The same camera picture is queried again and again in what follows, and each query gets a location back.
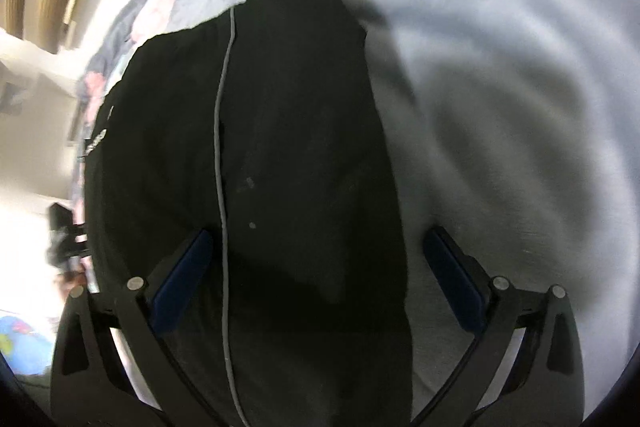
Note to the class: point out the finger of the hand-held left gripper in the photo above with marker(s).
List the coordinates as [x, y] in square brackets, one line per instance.
[82, 239]

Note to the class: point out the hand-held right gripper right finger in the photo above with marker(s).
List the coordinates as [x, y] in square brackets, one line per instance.
[452, 277]

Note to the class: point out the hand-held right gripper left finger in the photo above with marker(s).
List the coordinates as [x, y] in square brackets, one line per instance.
[182, 277]

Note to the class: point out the black hooded jacket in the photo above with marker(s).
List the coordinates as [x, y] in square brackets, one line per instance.
[280, 187]

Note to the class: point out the blue patterned object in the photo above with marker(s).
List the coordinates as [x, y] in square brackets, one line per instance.
[22, 347]

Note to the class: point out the grey floral blanket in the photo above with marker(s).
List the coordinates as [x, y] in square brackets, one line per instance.
[500, 82]

